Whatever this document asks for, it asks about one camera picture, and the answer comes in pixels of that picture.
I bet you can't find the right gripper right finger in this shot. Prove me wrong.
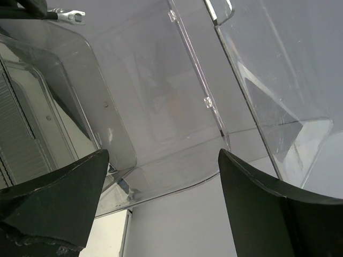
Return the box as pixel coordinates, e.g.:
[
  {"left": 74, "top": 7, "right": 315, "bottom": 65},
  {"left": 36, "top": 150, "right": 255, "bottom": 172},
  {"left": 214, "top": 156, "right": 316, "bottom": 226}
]
[{"left": 218, "top": 149, "right": 342, "bottom": 256}]

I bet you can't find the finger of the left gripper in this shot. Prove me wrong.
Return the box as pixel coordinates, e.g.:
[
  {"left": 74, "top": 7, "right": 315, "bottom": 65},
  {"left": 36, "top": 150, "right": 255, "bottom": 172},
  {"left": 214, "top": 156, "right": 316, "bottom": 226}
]
[{"left": 1, "top": 0, "right": 48, "bottom": 19}]

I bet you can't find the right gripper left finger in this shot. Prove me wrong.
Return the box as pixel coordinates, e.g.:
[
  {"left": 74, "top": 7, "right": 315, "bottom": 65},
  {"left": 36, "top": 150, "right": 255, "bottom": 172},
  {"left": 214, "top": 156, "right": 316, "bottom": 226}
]
[{"left": 1, "top": 149, "right": 109, "bottom": 256}]

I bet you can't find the black handle adjustable wrench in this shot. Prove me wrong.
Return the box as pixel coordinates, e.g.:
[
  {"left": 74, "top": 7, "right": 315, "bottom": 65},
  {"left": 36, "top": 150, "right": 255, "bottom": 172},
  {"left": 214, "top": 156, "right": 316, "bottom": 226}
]
[{"left": 47, "top": 8, "right": 85, "bottom": 25}]

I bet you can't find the clear plastic drawer organizer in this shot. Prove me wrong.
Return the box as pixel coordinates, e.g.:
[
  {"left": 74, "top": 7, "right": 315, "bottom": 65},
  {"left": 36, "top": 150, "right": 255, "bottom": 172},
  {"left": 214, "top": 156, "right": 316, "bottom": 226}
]
[{"left": 1, "top": 1, "right": 342, "bottom": 217}]

